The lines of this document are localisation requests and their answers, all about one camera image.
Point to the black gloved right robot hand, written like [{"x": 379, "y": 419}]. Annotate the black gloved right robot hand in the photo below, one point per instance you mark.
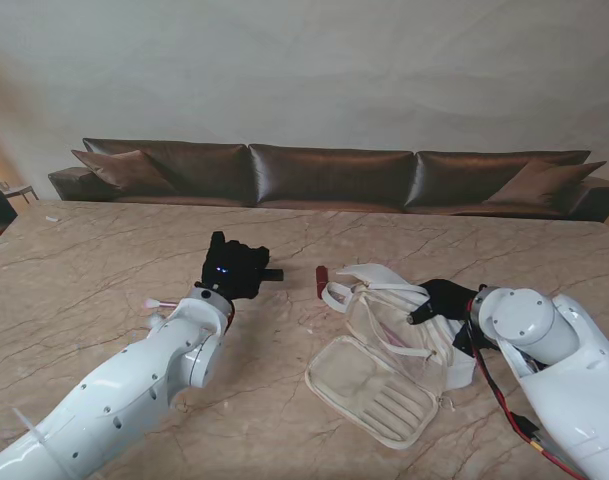
[{"x": 449, "y": 302}]

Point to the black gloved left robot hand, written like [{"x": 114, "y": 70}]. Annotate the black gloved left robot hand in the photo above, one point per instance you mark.
[{"x": 234, "y": 270}]

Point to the black lipstick tube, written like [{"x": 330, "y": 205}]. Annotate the black lipstick tube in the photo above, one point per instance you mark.
[{"x": 275, "y": 274}]

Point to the red lipstick tube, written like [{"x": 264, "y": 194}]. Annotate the red lipstick tube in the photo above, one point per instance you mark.
[{"x": 322, "y": 282}]

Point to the cream white cosmetics bag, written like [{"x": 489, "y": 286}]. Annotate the cream white cosmetics bag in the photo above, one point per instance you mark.
[{"x": 364, "y": 385}]

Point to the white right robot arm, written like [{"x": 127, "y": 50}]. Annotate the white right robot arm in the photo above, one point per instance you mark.
[{"x": 569, "y": 380}]

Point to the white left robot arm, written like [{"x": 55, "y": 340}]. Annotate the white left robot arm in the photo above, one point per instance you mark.
[{"x": 124, "y": 390}]

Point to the pink makeup brush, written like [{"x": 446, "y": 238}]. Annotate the pink makeup brush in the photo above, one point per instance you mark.
[{"x": 156, "y": 303}]

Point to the brown leather sofa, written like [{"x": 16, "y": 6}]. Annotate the brown leather sofa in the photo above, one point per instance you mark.
[{"x": 329, "y": 175}]

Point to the brown sofa pillow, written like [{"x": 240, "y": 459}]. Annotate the brown sofa pillow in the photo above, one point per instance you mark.
[
  {"x": 121, "y": 170},
  {"x": 541, "y": 182}
]

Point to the grey side chair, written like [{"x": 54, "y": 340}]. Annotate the grey side chair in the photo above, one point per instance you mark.
[{"x": 19, "y": 189}]

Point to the white zip tie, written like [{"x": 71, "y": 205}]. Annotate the white zip tie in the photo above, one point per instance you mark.
[{"x": 31, "y": 427}]

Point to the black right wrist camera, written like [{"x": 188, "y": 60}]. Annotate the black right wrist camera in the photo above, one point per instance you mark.
[{"x": 463, "y": 342}]

